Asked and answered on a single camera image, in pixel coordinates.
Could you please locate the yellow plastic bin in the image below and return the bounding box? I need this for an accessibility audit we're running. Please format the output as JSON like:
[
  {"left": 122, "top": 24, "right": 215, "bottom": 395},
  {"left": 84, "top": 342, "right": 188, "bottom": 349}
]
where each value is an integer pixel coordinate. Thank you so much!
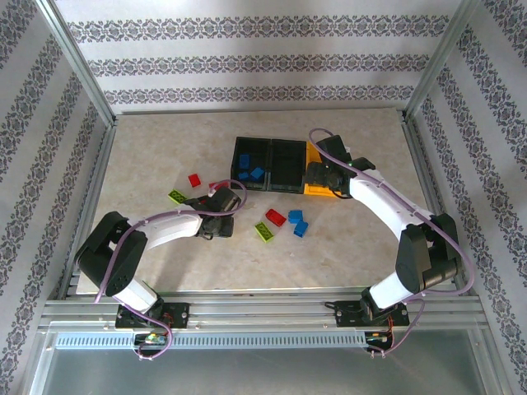
[{"left": 303, "top": 141, "right": 343, "bottom": 199}]

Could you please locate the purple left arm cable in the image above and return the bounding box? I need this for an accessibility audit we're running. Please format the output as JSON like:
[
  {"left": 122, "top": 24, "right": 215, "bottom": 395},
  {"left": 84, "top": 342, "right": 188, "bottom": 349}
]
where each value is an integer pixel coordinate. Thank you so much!
[{"left": 93, "top": 179, "right": 248, "bottom": 363}]

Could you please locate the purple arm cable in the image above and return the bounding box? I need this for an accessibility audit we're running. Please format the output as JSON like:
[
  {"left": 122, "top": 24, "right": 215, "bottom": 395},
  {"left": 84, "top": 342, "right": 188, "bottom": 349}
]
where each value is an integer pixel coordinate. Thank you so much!
[
  {"left": 93, "top": 179, "right": 248, "bottom": 363},
  {"left": 308, "top": 128, "right": 477, "bottom": 359}
]

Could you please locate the aluminium front rail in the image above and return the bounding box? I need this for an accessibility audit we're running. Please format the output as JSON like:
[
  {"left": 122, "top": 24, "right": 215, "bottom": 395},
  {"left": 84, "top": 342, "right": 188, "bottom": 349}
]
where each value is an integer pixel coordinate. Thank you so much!
[{"left": 39, "top": 290, "right": 483, "bottom": 331}]

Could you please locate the aluminium side rail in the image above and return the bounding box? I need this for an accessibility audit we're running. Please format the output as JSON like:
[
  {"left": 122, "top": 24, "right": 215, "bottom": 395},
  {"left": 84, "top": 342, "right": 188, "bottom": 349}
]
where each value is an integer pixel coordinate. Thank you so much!
[
  {"left": 55, "top": 123, "right": 119, "bottom": 300},
  {"left": 401, "top": 110, "right": 483, "bottom": 297}
]

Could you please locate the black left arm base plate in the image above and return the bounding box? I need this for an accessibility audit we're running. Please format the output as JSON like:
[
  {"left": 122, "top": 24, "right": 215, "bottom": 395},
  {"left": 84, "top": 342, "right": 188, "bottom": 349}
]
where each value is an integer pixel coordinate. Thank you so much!
[{"left": 114, "top": 302, "right": 190, "bottom": 330}]

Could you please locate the grey slotted cable duct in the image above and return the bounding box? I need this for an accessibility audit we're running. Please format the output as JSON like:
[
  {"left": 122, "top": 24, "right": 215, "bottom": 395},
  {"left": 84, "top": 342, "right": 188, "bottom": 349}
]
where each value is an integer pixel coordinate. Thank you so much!
[{"left": 54, "top": 332, "right": 367, "bottom": 350}]

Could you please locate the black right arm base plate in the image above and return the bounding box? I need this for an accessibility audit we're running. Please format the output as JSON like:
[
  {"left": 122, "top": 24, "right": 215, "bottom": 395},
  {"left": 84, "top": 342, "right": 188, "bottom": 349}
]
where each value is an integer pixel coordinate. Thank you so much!
[{"left": 335, "top": 300, "right": 411, "bottom": 329}]

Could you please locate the aluminium frame post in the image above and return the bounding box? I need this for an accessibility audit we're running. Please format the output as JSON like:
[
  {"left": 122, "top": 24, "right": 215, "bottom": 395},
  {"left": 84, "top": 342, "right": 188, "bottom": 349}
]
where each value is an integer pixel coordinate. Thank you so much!
[
  {"left": 35, "top": 0, "right": 119, "bottom": 128},
  {"left": 403, "top": 0, "right": 481, "bottom": 120}
]

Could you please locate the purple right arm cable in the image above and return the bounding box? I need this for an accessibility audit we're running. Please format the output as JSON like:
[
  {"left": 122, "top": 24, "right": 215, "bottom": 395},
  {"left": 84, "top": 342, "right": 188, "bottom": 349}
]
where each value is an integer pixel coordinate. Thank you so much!
[{"left": 308, "top": 128, "right": 477, "bottom": 359}]

